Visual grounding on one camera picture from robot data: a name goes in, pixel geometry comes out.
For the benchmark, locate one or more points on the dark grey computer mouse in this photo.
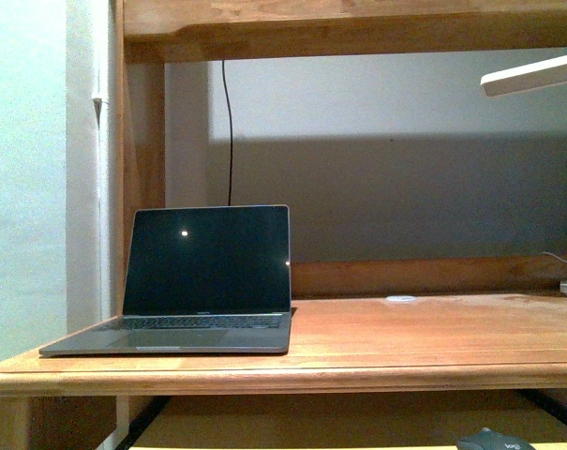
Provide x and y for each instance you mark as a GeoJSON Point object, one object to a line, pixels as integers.
{"type": "Point", "coordinates": [487, 439]}

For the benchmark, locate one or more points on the grey open laptop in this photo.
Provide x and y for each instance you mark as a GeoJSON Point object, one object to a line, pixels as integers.
{"type": "Point", "coordinates": [200, 280]}

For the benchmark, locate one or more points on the wooden desk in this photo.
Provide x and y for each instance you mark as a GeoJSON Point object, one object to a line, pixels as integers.
{"type": "Point", "coordinates": [361, 327]}

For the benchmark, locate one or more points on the white desk lamp head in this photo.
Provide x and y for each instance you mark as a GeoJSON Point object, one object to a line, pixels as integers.
{"type": "Point", "coordinates": [534, 76]}

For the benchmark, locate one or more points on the wooden pull-out keyboard tray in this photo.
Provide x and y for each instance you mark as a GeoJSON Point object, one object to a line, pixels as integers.
{"type": "Point", "coordinates": [348, 421]}

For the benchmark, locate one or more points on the black tray slide rail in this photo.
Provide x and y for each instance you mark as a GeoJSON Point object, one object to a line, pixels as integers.
{"type": "Point", "coordinates": [141, 423]}

